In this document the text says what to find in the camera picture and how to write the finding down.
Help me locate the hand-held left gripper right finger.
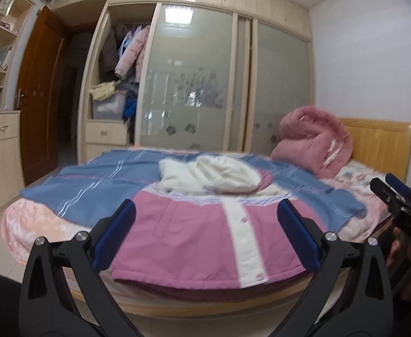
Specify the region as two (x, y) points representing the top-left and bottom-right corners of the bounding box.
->
(277, 198), (394, 337)

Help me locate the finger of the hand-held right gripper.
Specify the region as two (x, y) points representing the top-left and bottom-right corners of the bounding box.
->
(370, 177), (404, 215)
(384, 173), (411, 212)

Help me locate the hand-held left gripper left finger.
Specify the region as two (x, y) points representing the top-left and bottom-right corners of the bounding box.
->
(18, 198), (145, 337)

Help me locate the pink and white jacket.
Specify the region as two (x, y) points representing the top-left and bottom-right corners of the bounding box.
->
(111, 154), (311, 290)

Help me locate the person's right hand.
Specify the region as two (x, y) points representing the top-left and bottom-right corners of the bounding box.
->
(389, 227), (411, 288)

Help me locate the wooden bed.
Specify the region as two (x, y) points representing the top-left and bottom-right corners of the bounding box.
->
(2, 117), (411, 320)

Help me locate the blue striped blanket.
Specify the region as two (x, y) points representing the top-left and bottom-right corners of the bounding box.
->
(19, 149), (367, 234)

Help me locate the pink blue white jacket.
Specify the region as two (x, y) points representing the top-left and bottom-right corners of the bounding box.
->
(1, 160), (392, 288)

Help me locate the pink quilt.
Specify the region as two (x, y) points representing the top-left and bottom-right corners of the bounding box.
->
(270, 105), (354, 179)

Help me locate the beige wardrobe drawer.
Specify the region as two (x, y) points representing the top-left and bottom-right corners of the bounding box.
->
(85, 119), (129, 146)

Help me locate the clear plastic storage box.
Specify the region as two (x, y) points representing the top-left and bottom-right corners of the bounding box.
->
(92, 93), (126, 120)

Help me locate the blue garment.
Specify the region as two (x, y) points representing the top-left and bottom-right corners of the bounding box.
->
(123, 95), (138, 122)

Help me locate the beige bookshelf cabinet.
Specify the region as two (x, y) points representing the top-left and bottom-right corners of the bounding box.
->
(0, 0), (38, 215)

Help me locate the cream crumpled cloth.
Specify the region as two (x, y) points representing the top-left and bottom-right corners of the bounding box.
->
(89, 81), (118, 101)

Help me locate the frosted glass sliding door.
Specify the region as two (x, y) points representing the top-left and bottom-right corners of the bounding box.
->
(244, 19), (311, 155)
(135, 3), (239, 151)

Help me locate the brown wooden door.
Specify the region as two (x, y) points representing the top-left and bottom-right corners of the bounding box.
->
(16, 5), (67, 186)

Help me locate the dark hanging coat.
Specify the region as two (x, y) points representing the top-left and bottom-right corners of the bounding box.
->
(102, 24), (122, 76)

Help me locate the pink hanging puffer jacket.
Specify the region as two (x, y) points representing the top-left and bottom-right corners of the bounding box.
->
(115, 26), (150, 79)

